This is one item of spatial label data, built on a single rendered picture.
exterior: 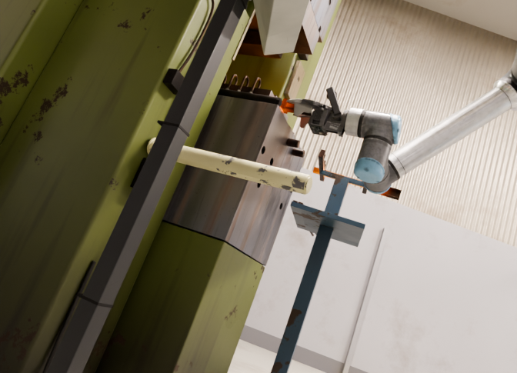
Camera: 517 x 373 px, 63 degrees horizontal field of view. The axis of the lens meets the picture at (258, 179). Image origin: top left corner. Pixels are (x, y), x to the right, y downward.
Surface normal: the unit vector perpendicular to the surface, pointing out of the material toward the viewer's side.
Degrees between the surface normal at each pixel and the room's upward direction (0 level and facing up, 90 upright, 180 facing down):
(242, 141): 90
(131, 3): 90
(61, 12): 90
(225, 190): 90
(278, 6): 150
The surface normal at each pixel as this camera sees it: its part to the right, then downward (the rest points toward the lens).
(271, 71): -0.32, -0.37
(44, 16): 0.88, 0.22
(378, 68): 0.07, -0.25
